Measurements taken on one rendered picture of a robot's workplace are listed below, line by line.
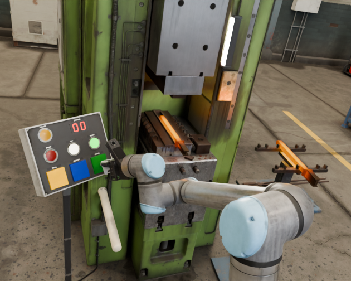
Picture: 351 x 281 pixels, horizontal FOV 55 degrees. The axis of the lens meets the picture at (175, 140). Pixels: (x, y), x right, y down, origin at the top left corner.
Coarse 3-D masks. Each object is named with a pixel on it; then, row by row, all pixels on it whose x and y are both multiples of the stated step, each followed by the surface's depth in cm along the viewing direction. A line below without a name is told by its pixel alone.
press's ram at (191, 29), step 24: (168, 0) 139; (192, 0) 142; (216, 0) 146; (168, 24) 144; (192, 24) 147; (216, 24) 151; (168, 48) 149; (192, 48) 153; (216, 48) 157; (168, 72) 155; (192, 72) 159
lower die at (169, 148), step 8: (144, 112) 208; (152, 112) 209; (168, 112) 212; (152, 120) 198; (160, 120) 197; (168, 120) 199; (160, 128) 191; (176, 128) 193; (160, 136) 182; (168, 136) 184; (184, 136) 186; (152, 144) 181; (160, 144) 176; (168, 144) 176; (160, 152) 176; (168, 152) 178; (176, 152) 180
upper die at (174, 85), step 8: (152, 72) 175; (152, 80) 175; (160, 80) 163; (168, 80) 157; (176, 80) 158; (184, 80) 160; (192, 80) 161; (200, 80) 163; (160, 88) 163; (168, 88) 159; (176, 88) 160; (184, 88) 162; (192, 88) 163; (200, 88) 165
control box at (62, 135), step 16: (96, 112) 149; (32, 128) 130; (48, 128) 134; (64, 128) 138; (80, 128) 143; (96, 128) 149; (32, 144) 129; (48, 144) 134; (64, 144) 138; (80, 144) 143; (32, 160) 130; (64, 160) 138; (80, 160) 142; (32, 176) 135; (96, 176) 147; (48, 192) 132
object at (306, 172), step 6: (282, 144) 188; (282, 150) 186; (288, 150) 183; (288, 156) 181; (294, 156) 178; (294, 162) 175; (300, 162) 173; (300, 168) 170; (306, 168) 168; (306, 174) 166; (312, 174) 162; (312, 180) 162; (318, 180) 159
